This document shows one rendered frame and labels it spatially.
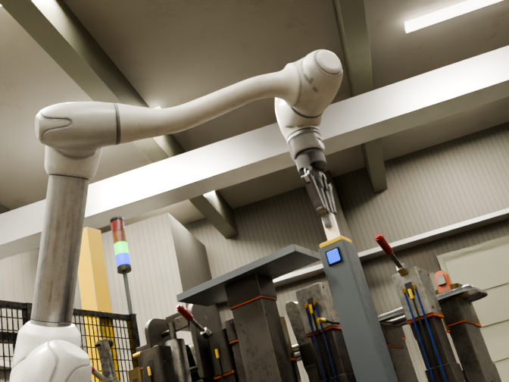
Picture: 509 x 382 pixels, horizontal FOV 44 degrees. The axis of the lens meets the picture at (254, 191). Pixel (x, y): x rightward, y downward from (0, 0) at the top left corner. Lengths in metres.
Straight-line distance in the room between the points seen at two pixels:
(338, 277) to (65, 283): 0.68
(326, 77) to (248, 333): 0.64
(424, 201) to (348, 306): 7.87
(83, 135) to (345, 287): 0.69
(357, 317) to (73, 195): 0.76
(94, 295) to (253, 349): 1.65
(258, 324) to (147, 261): 6.59
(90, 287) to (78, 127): 1.73
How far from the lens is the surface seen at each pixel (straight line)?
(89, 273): 3.15
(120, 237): 3.31
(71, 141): 1.50
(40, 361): 1.47
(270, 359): 1.54
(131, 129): 1.51
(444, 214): 9.23
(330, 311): 1.66
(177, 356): 1.87
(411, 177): 9.42
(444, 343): 1.57
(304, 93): 1.49
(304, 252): 1.53
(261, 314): 1.56
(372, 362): 1.42
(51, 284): 1.64
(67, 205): 1.63
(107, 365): 2.17
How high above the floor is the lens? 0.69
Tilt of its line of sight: 24 degrees up
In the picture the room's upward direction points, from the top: 14 degrees counter-clockwise
